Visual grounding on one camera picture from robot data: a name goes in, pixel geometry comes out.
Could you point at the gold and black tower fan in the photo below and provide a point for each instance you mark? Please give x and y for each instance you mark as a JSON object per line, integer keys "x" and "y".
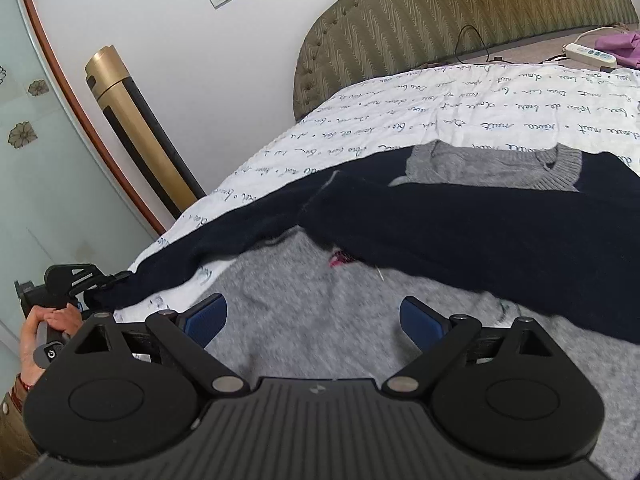
{"x": 140, "y": 132}

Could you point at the olive jacket left forearm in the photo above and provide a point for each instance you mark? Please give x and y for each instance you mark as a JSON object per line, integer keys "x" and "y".
{"x": 17, "y": 451}

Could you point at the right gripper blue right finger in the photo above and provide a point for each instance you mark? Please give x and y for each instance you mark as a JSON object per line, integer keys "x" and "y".
{"x": 425, "y": 327}

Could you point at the white quilt with blue script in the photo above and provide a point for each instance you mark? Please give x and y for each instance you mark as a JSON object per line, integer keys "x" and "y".
{"x": 514, "y": 108}

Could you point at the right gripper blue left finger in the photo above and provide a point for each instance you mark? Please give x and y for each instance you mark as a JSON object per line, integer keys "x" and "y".
{"x": 190, "y": 329}

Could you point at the white power strip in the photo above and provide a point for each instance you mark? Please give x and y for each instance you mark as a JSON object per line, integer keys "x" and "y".
{"x": 589, "y": 56}

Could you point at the frosted glass wardrobe door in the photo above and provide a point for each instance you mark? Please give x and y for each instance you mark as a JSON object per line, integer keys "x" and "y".
{"x": 58, "y": 205}

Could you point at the olive green padded headboard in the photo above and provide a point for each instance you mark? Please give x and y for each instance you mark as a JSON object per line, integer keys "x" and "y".
{"x": 357, "y": 40}

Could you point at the purple cloth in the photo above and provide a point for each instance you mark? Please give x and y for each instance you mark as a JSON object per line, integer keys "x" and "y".
{"x": 625, "y": 47}

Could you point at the grey sweater with navy sleeves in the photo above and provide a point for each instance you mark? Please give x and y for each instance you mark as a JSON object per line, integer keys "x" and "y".
{"x": 314, "y": 273}

